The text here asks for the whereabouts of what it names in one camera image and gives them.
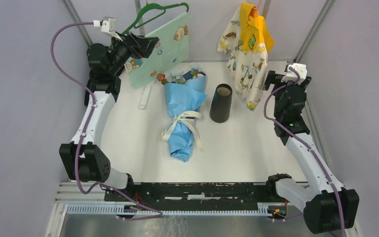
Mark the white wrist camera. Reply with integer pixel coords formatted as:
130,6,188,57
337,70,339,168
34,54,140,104
281,63,307,84
93,17,123,41

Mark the purple cable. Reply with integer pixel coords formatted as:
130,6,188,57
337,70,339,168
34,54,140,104
50,22,163,221
263,67,347,237

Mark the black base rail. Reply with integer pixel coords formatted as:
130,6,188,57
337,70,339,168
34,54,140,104
104,182,299,212

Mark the white plastic strip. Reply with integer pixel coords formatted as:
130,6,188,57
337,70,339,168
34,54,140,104
139,81,154,110

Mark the cream ribbon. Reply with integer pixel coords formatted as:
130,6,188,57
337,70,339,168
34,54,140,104
161,111,204,151

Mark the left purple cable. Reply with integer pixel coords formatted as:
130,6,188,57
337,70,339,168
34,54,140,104
50,22,163,221

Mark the black vase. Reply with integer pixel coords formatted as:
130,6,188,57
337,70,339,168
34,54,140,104
210,83,232,123

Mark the green cartoon cloth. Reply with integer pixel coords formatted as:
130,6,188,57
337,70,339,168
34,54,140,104
124,12,190,89

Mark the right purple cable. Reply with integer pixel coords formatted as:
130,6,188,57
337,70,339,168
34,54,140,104
263,67,347,237

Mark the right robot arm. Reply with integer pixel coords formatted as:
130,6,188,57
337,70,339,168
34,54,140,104
264,71,360,235

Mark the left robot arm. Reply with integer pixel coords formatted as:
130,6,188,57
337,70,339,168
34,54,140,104
59,32,160,201

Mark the green clothes hanger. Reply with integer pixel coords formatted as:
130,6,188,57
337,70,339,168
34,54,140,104
121,2,190,36

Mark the flower bunch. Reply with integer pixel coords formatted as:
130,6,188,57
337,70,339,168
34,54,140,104
156,63,206,85

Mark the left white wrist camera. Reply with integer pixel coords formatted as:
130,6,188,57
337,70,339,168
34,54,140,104
93,17,123,41

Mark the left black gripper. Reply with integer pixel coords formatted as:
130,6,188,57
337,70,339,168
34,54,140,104
108,31,158,75

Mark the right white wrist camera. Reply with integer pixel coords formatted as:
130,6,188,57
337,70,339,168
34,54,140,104
281,63,307,84

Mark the yellow patterned child shirt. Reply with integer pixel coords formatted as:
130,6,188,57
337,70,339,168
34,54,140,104
217,2,274,111

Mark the blue wrapping paper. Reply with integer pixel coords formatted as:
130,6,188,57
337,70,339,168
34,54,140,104
164,76,207,162

